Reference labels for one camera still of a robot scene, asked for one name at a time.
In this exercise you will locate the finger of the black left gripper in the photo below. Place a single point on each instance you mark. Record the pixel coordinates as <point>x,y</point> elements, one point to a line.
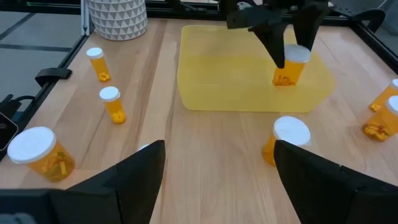
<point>308,28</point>
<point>275,40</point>

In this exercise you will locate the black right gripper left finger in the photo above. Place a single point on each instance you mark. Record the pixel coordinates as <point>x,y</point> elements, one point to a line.
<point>133,193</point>

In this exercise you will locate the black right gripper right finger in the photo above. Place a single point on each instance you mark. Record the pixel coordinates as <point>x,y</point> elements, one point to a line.
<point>326,196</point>

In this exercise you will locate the medium amber pill bottle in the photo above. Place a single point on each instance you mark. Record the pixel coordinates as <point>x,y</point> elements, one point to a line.
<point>289,74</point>
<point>381,124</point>
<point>290,130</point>

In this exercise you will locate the thin amber pill bottle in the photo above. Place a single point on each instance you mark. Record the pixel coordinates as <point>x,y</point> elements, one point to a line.
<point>100,68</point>
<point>115,109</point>
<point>384,96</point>

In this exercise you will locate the wide amber bottle coloured capsules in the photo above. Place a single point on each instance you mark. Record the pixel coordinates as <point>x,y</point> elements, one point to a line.
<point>46,161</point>

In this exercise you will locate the yellow translucent plastic bin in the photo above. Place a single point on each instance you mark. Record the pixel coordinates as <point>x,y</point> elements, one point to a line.
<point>217,77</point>

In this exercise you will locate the green lettuce on plate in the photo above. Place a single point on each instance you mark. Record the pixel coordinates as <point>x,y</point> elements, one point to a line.
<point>118,18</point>

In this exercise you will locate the silver aluminium profile bar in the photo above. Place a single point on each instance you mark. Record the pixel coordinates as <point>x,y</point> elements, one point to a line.
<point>85,18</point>

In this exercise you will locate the black frame clip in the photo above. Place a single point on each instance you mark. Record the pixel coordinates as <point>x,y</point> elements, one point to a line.
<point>373,17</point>
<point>53,74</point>

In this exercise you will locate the black camera device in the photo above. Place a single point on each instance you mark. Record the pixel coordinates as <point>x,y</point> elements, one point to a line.
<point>6,130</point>

